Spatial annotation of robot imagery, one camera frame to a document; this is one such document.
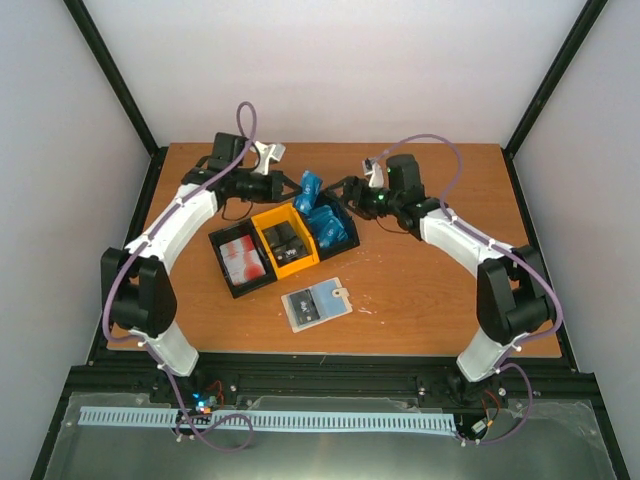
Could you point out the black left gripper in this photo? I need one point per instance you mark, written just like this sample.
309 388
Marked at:
278 179

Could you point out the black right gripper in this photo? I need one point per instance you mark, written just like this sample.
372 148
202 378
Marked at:
360 203

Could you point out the blue vip card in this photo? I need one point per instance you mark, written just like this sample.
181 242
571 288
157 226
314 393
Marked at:
310 187

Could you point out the black vip card stack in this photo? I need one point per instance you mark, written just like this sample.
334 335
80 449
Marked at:
284 243

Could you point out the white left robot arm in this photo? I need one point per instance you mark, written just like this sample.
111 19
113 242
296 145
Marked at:
137 293

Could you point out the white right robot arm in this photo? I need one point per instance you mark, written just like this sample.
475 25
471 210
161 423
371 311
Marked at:
513 297

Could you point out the black bin with blue cards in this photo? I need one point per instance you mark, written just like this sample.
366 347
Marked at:
353 240

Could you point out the blue card stack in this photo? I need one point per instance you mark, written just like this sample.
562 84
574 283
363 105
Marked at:
326 227

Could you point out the black bin with red cards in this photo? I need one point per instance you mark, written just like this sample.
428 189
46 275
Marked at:
222 236

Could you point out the red white card stack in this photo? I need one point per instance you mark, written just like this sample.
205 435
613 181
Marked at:
242 261

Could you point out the yellow plastic bin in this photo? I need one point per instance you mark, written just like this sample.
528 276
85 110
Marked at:
286 213

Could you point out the black aluminium table frame rail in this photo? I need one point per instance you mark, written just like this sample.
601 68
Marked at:
427 382

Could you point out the light blue slotted cable duct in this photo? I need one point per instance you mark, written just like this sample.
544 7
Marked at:
274 421

